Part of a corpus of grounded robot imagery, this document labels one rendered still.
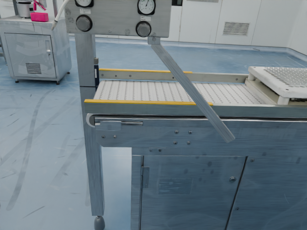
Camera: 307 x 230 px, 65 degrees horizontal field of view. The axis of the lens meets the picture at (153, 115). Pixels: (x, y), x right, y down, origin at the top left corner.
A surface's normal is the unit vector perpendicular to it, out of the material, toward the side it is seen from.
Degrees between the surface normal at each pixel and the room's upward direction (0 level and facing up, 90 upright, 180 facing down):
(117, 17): 90
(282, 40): 90
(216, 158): 90
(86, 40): 90
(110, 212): 0
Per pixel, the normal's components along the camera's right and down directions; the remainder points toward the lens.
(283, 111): 0.06, 0.47
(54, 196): 0.05, -0.88
